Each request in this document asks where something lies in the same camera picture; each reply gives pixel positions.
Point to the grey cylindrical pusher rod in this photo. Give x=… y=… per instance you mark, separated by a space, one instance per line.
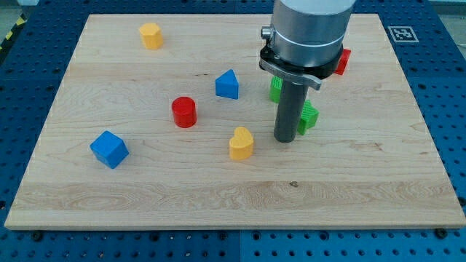
x=290 y=106

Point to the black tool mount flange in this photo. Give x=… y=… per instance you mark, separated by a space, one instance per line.
x=308 y=76

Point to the green star block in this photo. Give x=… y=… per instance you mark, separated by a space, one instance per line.
x=308 y=118

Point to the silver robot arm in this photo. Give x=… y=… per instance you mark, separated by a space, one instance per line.
x=304 y=44

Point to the red star block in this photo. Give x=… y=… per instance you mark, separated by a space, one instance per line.
x=343 y=61

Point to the blue triangle block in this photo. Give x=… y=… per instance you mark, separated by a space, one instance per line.
x=227 y=85

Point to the yellow heart block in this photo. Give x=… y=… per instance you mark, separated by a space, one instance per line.
x=241 y=144

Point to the fiducial marker tag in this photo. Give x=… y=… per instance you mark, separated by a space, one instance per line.
x=402 y=34

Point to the red cylinder block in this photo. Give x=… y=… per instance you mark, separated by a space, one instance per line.
x=184 y=112

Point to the wooden board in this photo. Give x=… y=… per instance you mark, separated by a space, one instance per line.
x=369 y=163

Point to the yellow hexagon block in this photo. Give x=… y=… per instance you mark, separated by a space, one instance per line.
x=151 y=36

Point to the blue cube block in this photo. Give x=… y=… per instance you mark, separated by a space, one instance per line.
x=109 y=149

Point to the yellow black hazard tape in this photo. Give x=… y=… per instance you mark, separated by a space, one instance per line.
x=14 y=32

